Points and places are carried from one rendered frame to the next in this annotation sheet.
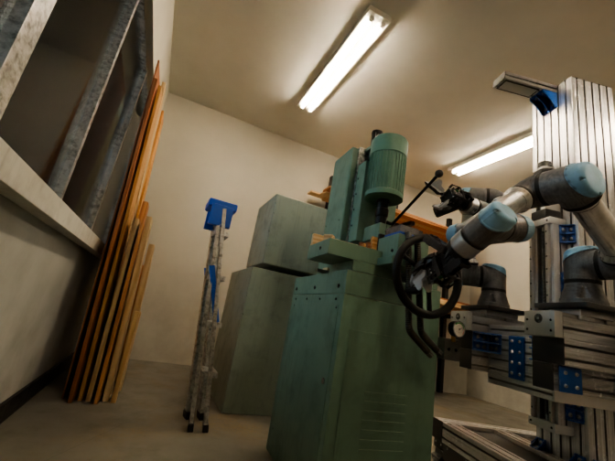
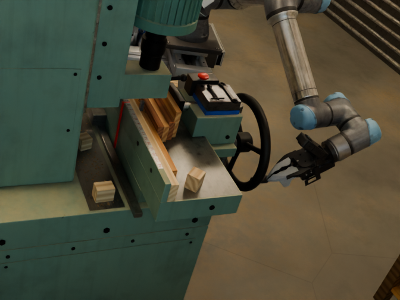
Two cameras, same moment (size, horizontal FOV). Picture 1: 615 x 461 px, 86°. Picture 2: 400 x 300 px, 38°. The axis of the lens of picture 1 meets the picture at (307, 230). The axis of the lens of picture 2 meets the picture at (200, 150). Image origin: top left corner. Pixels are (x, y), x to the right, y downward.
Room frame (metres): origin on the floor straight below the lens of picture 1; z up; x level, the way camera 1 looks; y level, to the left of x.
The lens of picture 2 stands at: (1.56, 0.94, 1.74)
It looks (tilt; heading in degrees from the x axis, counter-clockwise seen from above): 35 degrees down; 257
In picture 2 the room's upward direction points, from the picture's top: 16 degrees clockwise
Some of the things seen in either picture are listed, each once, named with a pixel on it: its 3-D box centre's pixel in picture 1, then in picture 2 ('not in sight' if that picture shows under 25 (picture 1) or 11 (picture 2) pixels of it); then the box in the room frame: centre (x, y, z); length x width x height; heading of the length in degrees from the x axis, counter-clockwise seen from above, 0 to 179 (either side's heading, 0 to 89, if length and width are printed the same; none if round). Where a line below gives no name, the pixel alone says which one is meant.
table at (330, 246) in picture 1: (388, 263); (174, 130); (1.34, -0.35, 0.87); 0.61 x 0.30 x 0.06; 109
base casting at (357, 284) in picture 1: (358, 293); (84, 166); (1.56, -0.28, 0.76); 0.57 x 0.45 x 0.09; 19
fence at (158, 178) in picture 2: not in sight; (126, 114); (1.48, -0.30, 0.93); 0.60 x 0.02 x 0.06; 109
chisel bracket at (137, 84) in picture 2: (377, 235); (137, 81); (1.46, -0.32, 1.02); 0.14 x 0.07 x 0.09; 19
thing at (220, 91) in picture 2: (405, 233); (213, 92); (1.26, -0.38, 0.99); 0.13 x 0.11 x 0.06; 109
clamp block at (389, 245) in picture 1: (402, 251); (206, 115); (1.26, -0.38, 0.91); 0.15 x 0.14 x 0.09; 109
